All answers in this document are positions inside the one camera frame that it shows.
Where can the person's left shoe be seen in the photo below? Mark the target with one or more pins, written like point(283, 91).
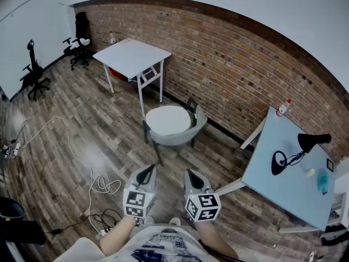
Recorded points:
point(149, 220)

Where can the red box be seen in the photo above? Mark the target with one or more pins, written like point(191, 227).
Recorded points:
point(117, 74)

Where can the black round object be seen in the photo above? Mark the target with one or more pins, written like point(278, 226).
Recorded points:
point(11, 209)

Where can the white power strip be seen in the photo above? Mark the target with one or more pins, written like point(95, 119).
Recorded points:
point(17, 149)
point(103, 232)

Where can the person's right forearm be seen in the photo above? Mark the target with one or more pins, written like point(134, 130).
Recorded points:
point(215, 239)

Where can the small black frame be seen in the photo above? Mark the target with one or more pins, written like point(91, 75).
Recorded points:
point(330, 165)

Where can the black desk lamp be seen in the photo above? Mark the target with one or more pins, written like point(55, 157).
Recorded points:
point(310, 142)

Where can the black power adapter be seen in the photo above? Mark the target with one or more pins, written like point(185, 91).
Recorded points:
point(56, 231)

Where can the grey shell chair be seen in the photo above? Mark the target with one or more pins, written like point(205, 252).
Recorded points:
point(177, 139)

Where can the person's shoe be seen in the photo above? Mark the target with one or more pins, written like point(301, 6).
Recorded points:
point(149, 220)
point(175, 221)

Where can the person's printed white shirt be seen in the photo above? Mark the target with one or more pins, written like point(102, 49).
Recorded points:
point(163, 244)

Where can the white cabinet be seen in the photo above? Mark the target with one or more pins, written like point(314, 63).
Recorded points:
point(340, 198)

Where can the teal plastic object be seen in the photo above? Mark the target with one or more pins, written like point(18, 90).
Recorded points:
point(323, 181)

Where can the clear bottle red label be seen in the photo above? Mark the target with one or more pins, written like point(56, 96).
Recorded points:
point(111, 38)
point(283, 109)

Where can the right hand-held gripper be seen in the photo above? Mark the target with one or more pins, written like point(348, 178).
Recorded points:
point(203, 205)

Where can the white cloth bundle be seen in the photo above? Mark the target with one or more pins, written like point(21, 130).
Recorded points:
point(80, 43)

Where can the small white block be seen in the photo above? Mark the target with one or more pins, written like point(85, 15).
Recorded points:
point(310, 172)

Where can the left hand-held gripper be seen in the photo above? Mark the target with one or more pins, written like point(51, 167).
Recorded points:
point(136, 201)

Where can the person's right shoe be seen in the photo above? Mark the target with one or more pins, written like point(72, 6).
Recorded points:
point(175, 221)

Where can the person's left forearm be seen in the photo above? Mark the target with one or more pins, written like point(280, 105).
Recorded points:
point(117, 236)

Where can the white folding table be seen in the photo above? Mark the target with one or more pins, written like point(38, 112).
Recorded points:
point(289, 190)
point(131, 56)

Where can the black office chair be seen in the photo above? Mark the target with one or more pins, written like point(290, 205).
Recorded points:
point(81, 26)
point(34, 72)

